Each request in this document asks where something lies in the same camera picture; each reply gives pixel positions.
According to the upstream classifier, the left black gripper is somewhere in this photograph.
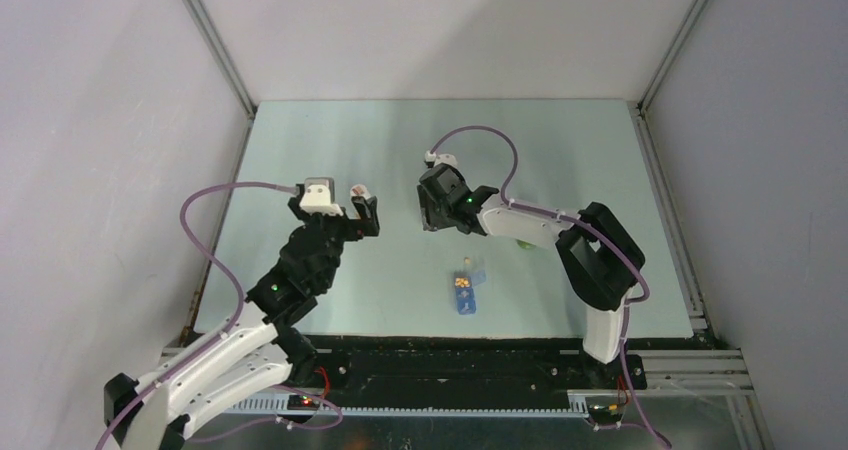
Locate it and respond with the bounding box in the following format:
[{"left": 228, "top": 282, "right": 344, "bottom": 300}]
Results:
[{"left": 289, "top": 196, "right": 378, "bottom": 290}]

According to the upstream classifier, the white bottle orange label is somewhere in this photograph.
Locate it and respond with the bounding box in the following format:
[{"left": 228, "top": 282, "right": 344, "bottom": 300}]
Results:
[{"left": 350, "top": 184, "right": 372, "bottom": 199}]

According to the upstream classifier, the blue pill organizer box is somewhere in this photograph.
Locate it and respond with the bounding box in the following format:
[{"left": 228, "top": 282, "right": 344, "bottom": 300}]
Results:
[{"left": 452, "top": 270, "right": 487, "bottom": 315}]

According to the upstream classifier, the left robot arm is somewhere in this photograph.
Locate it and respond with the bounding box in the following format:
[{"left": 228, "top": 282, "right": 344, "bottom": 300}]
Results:
[{"left": 97, "top": 181, "right": 380, "bottom": 449}]

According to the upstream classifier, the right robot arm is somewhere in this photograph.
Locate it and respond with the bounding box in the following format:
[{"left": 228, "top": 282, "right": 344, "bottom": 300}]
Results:
[{"left": 417, "top": 163, "right": 645, "bottom": 388}]

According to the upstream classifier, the left control board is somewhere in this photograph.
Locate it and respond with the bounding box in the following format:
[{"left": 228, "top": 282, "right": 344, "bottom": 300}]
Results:
[{"left": 287, "top": 394, "right": 323, "bottom": 411}]

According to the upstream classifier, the control board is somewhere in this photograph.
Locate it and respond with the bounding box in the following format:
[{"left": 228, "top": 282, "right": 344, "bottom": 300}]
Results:
[
  {"left": 287, "top": 394, "right": 323, "bottom": 411},
  {"left": 588, "top": 403, "right": 626, "bottom": 416}
]

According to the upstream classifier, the right control board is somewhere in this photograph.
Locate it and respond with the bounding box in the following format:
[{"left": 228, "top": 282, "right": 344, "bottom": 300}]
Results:
[{"left": 588, "top": 403, "right": 626, "bottom": 416}]

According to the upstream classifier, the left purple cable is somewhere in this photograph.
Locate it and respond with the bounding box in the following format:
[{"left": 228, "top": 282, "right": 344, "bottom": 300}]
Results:
[{"left": 95, "top": 181, "right": 346, "bottom": 450}]

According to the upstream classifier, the purple cable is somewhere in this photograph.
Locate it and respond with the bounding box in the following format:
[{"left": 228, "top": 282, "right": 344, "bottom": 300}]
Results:
[
  {"left": 429, "top": 125, "right": 670, "bottom": 448},
  {"left": 95, "top": 181, "right": 346, "bottom": 450}
]

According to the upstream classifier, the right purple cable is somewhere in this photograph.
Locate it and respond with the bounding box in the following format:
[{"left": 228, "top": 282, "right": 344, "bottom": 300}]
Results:
[{"left": 429, "top": 125, "right": 670, "bottom": 448}]

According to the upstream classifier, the left aluminium frame post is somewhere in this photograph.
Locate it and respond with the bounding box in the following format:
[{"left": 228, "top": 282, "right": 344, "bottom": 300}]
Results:
[{"left": 182, "top": 0, "right": 258, "bottom": 120}]

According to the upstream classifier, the aluminium frame post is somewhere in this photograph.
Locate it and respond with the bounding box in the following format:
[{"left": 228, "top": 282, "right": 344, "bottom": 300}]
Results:
[
  {"left": 182, "top": 0, "right": 258, "bottom": 120},
  {"left": 636, "top": 0, "right": 712, "bottom": 116}
]

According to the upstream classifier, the right aluminium frame post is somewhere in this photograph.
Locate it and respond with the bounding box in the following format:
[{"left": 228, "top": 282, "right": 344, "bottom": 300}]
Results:
[{"left": 636, "top": 0, "right": 712, "bottom": 116}]

